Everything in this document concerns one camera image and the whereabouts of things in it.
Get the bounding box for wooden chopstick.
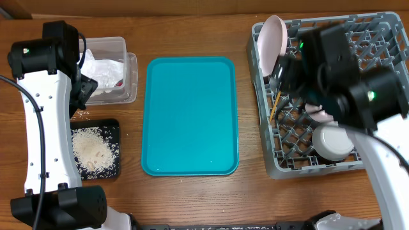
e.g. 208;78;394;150
269;91;281;123

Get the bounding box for red snack wrapper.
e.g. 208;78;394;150
115;80;123;87

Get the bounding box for large pink plate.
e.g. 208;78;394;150
257;15;288;77

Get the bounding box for grey metal bowl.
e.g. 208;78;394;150
312;122;354;162

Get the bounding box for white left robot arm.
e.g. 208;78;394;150
8;20;139;229

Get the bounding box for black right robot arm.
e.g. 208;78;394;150
270;24;408;229

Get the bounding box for spilled rice grains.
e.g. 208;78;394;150
70;110;89;121

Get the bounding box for clear plastic bin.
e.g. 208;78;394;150
79;36;138;105

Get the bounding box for black tray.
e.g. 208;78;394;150
69;118;121;181

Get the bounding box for rice pile on tray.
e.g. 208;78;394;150
70;126;120;180

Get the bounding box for teal serving tray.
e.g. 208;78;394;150
141;57;239;176

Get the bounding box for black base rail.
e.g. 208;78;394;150
140;221;315;230

